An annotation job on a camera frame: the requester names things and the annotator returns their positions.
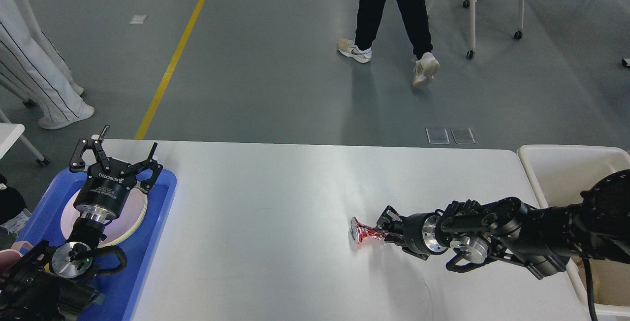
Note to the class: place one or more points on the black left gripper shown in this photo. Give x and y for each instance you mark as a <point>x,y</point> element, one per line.
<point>103,193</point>

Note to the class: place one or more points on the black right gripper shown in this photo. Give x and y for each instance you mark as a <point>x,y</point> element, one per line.
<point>420,234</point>

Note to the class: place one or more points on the crushed red can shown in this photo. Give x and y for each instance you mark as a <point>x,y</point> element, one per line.
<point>359,231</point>

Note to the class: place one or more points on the pink plate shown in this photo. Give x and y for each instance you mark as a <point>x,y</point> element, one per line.
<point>70,214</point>

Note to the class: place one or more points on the pink ribbed mug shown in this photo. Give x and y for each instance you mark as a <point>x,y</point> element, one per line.
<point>9,257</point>

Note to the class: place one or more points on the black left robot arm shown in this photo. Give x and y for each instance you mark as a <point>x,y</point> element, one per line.
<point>55,283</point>

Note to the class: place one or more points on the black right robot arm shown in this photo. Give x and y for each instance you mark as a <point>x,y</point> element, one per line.
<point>509,230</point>

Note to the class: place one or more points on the yellow plate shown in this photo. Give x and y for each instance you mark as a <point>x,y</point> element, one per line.
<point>127,223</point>

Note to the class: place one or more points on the white side table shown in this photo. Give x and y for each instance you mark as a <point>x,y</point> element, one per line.
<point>10,133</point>

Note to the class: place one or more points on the person in white tracksuit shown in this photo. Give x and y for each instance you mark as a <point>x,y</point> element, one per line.
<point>30,62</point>

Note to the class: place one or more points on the white plastic bin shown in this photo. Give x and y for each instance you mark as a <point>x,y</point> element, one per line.
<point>558,174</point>

